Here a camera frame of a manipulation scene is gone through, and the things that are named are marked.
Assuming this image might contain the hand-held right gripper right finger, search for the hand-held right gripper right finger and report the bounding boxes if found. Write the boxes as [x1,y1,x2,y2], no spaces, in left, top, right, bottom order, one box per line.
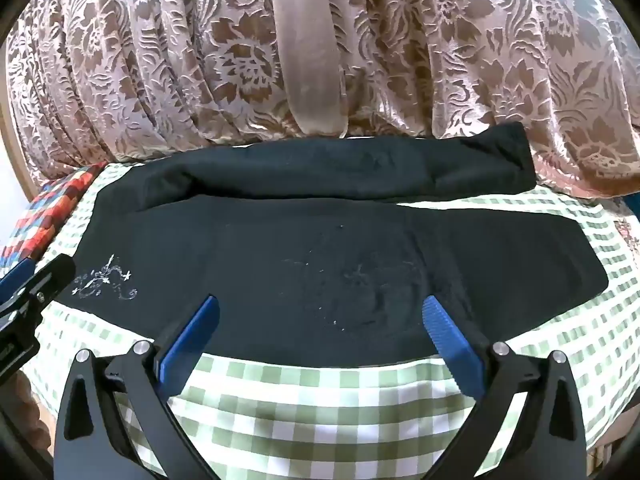
[421,296,589,480]

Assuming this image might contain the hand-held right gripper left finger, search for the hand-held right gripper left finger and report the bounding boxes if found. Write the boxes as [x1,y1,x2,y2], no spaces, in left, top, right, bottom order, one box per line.
[54,295,221,480]

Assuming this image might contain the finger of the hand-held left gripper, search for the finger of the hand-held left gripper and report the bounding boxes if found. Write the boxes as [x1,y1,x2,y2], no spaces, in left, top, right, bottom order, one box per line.
[0,254,76,322]

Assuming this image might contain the black pants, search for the black pants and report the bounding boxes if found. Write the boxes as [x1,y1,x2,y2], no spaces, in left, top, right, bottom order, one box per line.
[70,122,610,368]

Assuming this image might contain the red blue plaid cloth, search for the red blue plaid cloth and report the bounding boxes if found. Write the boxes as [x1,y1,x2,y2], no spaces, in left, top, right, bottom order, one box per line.
[0,162,108,283]

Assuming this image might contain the green checked cloth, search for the green checked cloth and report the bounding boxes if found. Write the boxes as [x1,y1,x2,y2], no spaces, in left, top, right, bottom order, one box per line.
[20,135,640,480]

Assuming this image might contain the floral brown curtain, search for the floral brown curtain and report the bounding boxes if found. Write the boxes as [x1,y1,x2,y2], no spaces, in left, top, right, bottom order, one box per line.
[5,0,640,201]

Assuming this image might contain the beige curtain band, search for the beige curtain band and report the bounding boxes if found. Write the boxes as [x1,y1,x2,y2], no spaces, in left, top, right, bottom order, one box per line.
[269,0,351,139]

